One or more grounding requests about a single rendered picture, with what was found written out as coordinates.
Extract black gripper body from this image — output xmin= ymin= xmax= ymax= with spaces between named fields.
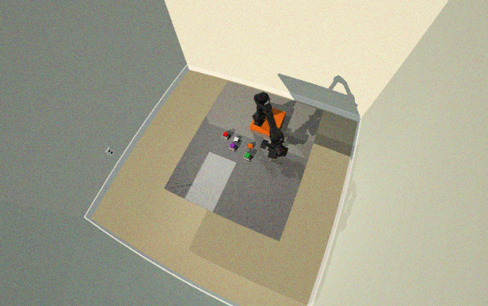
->
xmin=261 ymin=140 xmax=288 ymax=153

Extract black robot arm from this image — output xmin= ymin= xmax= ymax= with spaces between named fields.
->
xmin=252 ymin=92 xmax=287 ymax=159

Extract green button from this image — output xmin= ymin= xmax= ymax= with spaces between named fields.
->
xmin=243 ymin=152 xmax=252 ymax=161

